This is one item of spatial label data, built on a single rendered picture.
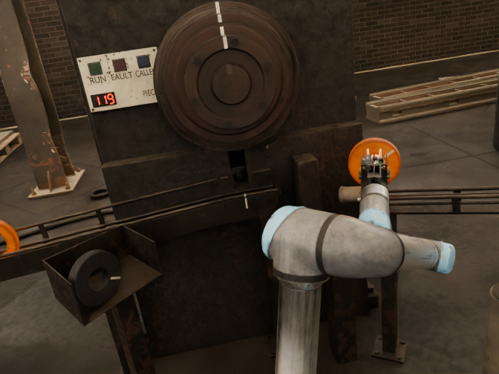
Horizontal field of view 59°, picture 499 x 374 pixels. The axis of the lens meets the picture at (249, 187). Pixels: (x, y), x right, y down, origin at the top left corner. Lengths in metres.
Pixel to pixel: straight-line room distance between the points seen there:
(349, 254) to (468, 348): 1.26
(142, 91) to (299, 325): 0.99
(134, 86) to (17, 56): 2.66
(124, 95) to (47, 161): 2.78
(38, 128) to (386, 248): 3.71
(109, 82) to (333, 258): 1.05
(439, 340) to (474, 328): 0.17
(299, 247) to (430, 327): 1.30
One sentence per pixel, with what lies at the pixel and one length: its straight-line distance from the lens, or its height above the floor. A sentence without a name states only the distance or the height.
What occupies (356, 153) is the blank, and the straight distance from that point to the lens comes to 1.40.
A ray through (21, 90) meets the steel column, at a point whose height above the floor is 0.92.
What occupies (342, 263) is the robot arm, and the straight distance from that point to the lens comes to 0.80.
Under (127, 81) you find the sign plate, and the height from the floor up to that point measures 1.14.
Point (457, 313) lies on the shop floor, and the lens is 2.16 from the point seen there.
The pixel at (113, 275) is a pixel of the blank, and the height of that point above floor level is 0.66.
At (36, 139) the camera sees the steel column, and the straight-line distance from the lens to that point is 4.28.
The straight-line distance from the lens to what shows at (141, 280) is 1.40.
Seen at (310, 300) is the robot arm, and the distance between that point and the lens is 0.90.
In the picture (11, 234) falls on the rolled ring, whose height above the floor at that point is 0.71.
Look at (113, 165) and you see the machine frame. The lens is 1.63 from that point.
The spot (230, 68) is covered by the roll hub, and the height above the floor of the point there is 1.16.
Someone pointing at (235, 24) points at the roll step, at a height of 1.28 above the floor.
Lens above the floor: 1.33
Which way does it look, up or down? 22 degrees down
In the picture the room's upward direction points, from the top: 8 degrees counter-clockwise
